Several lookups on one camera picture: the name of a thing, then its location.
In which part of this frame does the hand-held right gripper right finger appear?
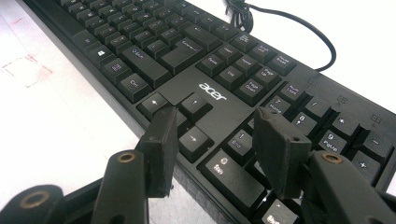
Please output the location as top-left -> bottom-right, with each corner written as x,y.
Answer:
252,106 -> 313,201

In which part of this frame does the black computer keyboard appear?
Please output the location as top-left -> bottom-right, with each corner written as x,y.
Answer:
22,0 -> 396,224

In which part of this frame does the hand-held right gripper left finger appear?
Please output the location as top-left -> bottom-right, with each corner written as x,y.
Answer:
135,105 -> 180,199

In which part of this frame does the black keyboard cable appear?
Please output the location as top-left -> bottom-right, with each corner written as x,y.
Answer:
224,0 -> 337,73

